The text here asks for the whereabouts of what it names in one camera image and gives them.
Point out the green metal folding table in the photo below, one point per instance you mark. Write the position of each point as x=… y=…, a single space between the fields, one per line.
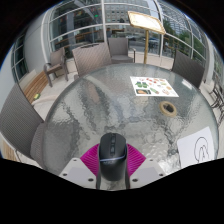
x=218 y=100

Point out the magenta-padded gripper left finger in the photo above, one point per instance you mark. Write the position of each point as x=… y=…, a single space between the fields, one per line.
x=86 y=165

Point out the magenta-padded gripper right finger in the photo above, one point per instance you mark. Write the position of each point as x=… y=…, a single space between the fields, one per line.
x=136 y=163

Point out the colourful printed menu sheet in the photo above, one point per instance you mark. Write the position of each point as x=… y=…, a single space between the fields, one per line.
x=153 y=86

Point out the wooden slatted bench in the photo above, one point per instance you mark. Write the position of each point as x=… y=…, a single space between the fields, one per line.
x=35 y=85

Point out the gold menu lectern stand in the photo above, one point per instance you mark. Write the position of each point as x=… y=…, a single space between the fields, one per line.
x=146 y=20

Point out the black computer mouse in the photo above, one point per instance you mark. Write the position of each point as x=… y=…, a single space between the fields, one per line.
x=112 y=156

